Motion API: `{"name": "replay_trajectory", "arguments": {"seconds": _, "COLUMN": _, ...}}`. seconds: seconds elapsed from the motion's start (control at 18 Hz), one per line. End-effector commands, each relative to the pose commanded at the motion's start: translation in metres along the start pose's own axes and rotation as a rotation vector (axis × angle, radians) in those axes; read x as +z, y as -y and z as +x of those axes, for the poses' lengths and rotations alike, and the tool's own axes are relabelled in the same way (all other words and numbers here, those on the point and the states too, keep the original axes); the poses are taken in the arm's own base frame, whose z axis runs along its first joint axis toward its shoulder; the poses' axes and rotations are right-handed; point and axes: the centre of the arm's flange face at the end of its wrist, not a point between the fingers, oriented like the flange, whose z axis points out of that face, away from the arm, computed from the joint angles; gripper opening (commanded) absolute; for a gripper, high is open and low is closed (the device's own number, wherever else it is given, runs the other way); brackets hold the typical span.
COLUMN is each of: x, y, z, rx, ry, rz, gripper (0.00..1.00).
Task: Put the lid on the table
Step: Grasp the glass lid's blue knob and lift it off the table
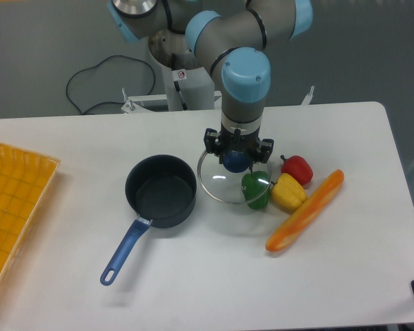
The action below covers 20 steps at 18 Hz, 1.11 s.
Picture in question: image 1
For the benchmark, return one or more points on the red toy bell pepper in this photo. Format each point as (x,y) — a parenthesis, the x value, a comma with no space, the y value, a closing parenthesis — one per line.
(297,167)

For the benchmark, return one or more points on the orange toy baguette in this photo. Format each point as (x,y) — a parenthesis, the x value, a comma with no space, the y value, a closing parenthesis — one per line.
(290,230)

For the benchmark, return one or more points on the yellow toy bell pepper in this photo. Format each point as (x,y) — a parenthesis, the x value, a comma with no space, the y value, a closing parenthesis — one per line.
(288,193)

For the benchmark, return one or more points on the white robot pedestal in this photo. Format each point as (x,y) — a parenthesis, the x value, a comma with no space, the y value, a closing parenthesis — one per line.
(187,84)

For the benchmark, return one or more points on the green toy bell pepper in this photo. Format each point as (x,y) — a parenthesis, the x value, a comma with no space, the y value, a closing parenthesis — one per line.
(255,187)

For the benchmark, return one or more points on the yellow plastic basket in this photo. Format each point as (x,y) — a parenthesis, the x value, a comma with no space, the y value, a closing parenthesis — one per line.
(25,178)

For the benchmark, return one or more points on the glass lid blue knob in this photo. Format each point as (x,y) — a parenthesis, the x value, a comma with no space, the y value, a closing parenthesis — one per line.
(222,185)

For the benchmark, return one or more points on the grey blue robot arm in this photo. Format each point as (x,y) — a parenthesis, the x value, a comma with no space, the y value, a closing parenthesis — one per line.
(231,51)

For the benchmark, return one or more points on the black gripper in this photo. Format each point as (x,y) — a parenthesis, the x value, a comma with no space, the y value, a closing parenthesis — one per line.
(219,144)

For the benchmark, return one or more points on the white metal base frame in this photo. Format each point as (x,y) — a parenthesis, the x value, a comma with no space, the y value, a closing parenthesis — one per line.
(158,102)

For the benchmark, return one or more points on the dark saucepan blue handle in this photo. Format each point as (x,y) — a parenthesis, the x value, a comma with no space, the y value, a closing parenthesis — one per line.
(161,189)

